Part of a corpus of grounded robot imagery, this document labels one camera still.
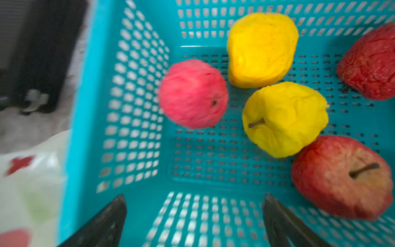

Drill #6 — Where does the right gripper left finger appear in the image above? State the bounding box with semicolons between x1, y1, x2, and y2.
59;195;127;247

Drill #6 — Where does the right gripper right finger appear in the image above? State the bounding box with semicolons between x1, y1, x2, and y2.
262;193;331;247

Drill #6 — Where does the red apple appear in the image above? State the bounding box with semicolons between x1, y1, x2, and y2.
291;135;394;220

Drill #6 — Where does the white plastic bag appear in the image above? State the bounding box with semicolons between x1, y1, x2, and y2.
1;131;70;247

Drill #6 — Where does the pink toy fruit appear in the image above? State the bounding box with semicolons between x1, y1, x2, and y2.
158;59;229;129

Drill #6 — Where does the red toy fruit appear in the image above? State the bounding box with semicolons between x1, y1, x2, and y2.
336;22;395;100

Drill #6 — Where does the teal plastic basket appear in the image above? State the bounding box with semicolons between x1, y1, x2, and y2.
58;1;395;247

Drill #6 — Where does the black hard case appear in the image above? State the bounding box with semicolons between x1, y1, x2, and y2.
1;1;88;115

